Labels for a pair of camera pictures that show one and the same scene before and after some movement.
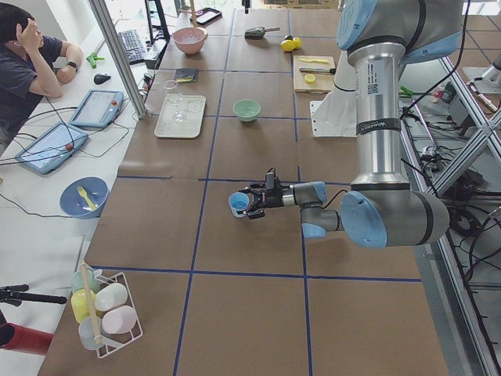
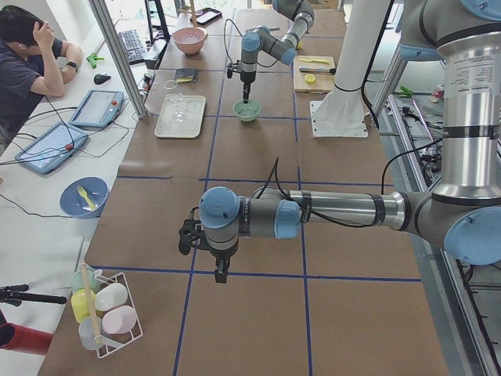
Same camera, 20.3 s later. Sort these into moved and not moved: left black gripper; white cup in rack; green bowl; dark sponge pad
Moved: left black gripper
Not moved: dark sponge pad; green bowl; white cup in rack
